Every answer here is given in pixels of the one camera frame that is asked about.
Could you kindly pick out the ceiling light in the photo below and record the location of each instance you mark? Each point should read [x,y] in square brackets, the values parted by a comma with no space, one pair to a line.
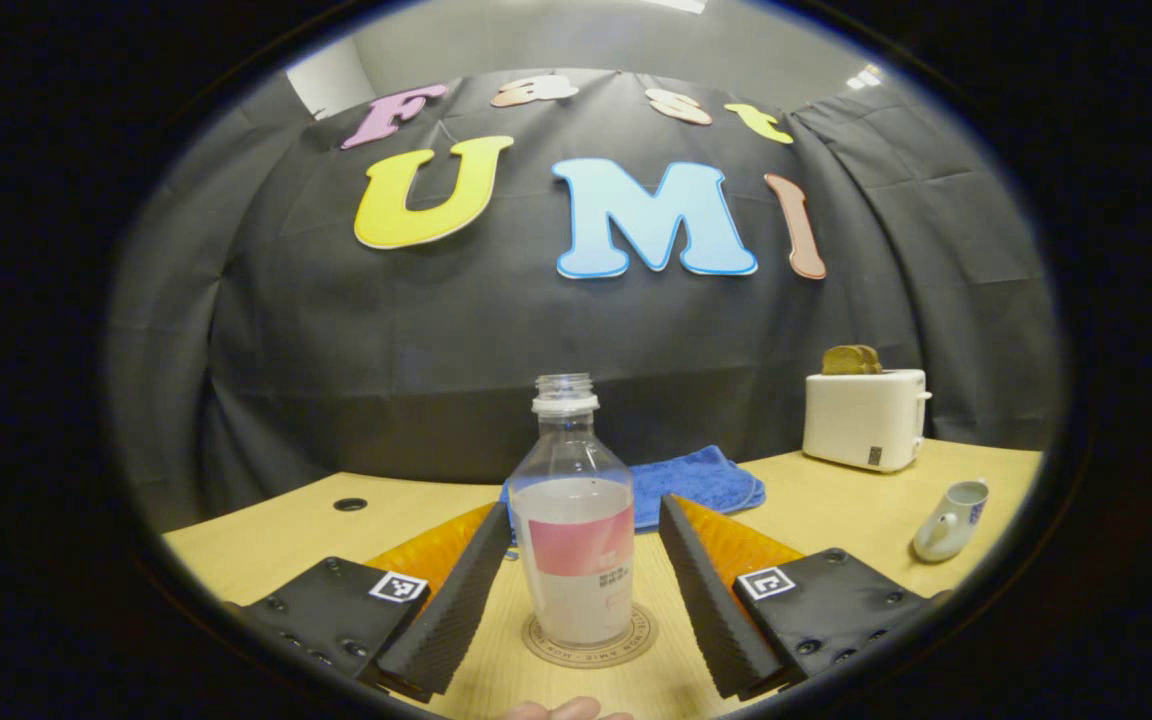
[671,4]
[865,77]

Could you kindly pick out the round wooden coaster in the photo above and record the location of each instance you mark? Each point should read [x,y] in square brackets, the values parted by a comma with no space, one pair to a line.
[544,652]

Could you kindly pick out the white toaster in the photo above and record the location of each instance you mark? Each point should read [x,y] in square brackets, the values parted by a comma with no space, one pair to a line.
[861,425]

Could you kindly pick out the white blue-patterned teacup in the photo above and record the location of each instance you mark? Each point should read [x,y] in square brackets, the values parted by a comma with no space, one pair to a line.
[946,530]

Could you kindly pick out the black backdrop cloth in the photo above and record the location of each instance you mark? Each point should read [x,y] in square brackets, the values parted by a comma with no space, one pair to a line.
[336,330]

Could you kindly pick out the blue folded towel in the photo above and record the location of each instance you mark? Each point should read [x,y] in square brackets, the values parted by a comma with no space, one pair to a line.
[696,485]

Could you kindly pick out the clear plastic water bottle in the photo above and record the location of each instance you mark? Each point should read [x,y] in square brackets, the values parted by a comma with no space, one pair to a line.
[576,570]

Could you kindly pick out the brown bread slice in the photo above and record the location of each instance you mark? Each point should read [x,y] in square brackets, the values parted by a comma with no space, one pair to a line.
[838,361]
[870,360]

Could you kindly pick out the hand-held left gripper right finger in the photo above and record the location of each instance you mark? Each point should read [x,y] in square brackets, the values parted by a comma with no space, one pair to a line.
[711,610]

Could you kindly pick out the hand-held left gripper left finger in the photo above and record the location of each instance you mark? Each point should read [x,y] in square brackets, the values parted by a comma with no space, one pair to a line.
[456,610]

